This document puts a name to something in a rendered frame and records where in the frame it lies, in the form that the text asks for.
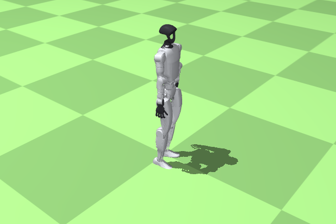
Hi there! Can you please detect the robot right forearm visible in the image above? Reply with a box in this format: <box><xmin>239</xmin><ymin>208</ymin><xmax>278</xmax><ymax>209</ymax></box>
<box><xmin>156</xmin><ymin>78</ymin><xmax>165</xmax><ymax>105</ymax></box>

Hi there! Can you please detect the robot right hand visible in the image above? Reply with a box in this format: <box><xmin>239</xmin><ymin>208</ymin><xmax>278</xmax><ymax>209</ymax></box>
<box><xmin>155</xmin><ymin>99</ymin><xmax>168</xmax><ymax>118</ymax></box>

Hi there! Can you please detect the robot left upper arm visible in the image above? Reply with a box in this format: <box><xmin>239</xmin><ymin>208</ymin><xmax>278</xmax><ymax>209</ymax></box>
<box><xmin>174</xmin><ymin>43</ymin><xmax>183</xmax><ymax>70</ymax></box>

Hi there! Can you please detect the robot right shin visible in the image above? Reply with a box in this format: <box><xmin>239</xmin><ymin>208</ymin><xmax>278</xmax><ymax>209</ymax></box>
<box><xmin>155</xmin><ymin>130</ymin><xmax>168</xmax><ymax>162</ymax></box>

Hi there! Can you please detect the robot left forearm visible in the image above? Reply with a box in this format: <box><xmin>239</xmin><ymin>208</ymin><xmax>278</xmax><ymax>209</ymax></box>
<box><xmin>174</xmin><ymin>69</ymin><xmax>181</xmax><ymax>85</ymax></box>

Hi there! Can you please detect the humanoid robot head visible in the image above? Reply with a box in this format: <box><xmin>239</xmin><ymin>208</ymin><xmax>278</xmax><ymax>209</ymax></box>
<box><xmin>159</xmin><ymin>24</ymin><xmax>177</xmax><ymax>48</ymax></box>

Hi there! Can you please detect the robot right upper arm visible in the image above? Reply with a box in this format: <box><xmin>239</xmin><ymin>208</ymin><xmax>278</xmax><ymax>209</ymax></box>
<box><xmin>154</xmin><ymin>51</ymin><xmax>167</xmax><ymax>84</ymax></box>

